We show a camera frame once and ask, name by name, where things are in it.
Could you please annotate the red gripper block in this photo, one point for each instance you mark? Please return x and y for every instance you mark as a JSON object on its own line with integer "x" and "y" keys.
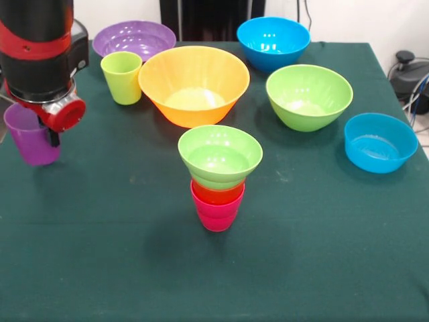
{"x": 67, "y": 115}

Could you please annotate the purple cup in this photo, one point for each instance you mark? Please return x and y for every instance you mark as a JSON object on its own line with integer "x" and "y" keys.
{"x": 31, "y": 147}

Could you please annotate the large orange bowl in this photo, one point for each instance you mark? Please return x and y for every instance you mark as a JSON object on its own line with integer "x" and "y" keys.
{"x": 194, "y": 100}

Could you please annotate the small ribbed green bowl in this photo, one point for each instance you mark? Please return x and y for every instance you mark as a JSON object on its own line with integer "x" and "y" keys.
{"x": 219, "y": 157}

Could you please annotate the orange-red cup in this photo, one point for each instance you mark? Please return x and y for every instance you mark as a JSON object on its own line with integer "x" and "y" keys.
{"x": 218, "y": 196}

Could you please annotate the pink cup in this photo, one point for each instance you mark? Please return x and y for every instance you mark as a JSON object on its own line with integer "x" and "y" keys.
{"x": 216, "y": 218}

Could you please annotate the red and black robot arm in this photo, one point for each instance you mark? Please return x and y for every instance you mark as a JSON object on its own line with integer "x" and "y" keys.
{"x": 37, "y": 50}

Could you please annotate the green cup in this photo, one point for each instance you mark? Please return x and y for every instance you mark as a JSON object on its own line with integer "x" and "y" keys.
{"x": 120, "y": 87}

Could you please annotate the purple bowl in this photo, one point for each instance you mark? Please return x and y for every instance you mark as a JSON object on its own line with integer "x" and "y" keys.
{"x": 134, "y": 37}

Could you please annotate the dark green tablecloth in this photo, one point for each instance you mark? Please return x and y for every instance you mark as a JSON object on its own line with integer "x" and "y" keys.
{"x": 214, "y": 251}

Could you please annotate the deep blue bowl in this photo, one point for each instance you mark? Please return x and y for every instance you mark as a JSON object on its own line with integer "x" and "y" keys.
{"x": 268, "y": 57}

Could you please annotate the large green bowl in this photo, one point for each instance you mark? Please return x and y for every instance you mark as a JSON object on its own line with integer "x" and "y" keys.
{"x": 308, "y": 100}

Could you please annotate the shallow blue bowl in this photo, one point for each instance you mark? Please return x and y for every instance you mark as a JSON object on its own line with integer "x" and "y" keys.
{"x": 380, "y": 147}

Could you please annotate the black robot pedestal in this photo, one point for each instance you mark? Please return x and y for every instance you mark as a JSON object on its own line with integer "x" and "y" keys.
{"x": 207, "y": 20}

